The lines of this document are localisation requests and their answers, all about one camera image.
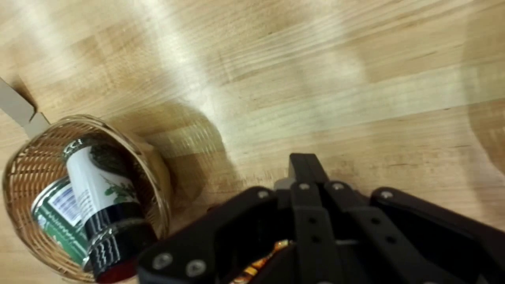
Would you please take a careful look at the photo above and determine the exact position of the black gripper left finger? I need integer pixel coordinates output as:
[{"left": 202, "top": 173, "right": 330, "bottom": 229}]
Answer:
[{"left": 138, "top": 187, "right": 294, "bottom": 284}]

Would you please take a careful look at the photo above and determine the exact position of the small round wicker basket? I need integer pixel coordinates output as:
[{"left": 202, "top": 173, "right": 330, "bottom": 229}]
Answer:
[{"left": 2, "top": 116, "right": 172, "bottom": 284}]

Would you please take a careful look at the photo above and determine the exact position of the cardboard piece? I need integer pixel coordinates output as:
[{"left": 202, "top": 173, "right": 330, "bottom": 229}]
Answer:
[{"left": 0, "top": 79, "right": 51, "bottom": 138}]

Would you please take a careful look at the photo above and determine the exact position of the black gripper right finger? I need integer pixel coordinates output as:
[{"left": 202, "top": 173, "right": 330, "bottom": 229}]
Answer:
[{"left": 289, "top": 154, "right": 505, "bottom": 284}]

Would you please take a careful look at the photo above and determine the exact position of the green labelled tin can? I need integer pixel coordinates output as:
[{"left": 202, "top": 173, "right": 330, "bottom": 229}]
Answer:
[{"left": 30, "top": 177, "right": 90, "bottom": 272}]

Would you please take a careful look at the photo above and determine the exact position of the white labelled dark bottle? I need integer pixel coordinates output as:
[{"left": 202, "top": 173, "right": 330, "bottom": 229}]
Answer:
[{"left": 63, "top": 138, "right": 158, "bottom": 284}]

